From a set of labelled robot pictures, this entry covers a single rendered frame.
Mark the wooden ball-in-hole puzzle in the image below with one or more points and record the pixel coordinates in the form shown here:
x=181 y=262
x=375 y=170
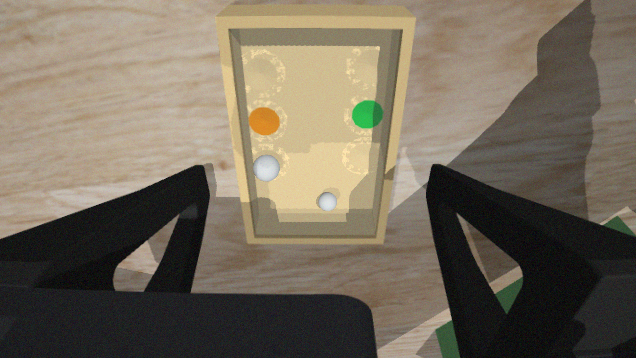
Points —
x=315 y=96

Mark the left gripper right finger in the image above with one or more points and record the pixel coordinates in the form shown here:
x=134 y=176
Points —
x=579 y=277

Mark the green rectangular block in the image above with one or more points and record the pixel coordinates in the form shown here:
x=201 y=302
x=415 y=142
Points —
x=445 y=333

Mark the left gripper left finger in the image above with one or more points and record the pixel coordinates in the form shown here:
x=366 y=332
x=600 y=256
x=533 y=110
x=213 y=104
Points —
x=82 y=250

